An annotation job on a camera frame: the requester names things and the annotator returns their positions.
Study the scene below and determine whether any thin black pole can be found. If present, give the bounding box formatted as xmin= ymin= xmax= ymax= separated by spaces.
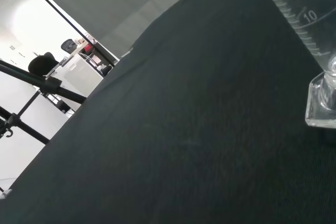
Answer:
xmin=17 ymin=0 xmax=117 ymax=66

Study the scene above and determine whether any black mesh office chair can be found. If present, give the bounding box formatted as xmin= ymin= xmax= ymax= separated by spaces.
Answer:
xmin=61 ymin=38 xmax=77 ymax=53

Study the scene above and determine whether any white cabinet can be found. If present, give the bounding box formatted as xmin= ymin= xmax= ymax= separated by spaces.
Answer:
xmin=63 ymin=52 xmax=104 ymax=98

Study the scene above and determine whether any black table cloth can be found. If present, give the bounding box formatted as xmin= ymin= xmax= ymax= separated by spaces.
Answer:
xmin=0 ymin=0 xmax=336 ymax=224

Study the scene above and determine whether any black tripod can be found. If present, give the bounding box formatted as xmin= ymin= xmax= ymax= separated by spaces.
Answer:
xmin=0 ymin=59 xmax=88 ymax=146

